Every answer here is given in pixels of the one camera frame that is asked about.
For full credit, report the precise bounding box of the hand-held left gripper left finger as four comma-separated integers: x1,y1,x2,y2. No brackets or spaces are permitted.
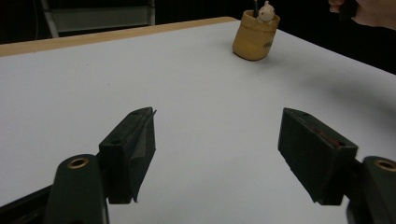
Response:
98,106,157,205

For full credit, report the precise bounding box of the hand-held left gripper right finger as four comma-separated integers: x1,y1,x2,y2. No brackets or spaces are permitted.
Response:
277,107,360,206

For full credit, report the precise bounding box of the yellow pen holder with figurine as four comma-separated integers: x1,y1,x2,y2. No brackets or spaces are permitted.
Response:
232,0,281,62

